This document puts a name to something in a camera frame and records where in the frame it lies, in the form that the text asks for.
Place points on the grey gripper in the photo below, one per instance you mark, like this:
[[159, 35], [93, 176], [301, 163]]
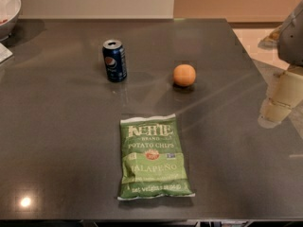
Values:
[[292, 42]]

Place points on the blue pepsi can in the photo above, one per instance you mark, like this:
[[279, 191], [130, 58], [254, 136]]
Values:
[[115, 61]]

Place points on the orange fruit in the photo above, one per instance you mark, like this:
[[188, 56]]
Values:
[[184, 75]]

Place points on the green kettle chips bag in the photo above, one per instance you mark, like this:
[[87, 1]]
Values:
[[153, 163]]

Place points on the white paper sheet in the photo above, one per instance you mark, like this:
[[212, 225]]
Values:
[[4, 53]]

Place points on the white bowl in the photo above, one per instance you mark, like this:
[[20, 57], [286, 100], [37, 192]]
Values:
[[9, 13]]

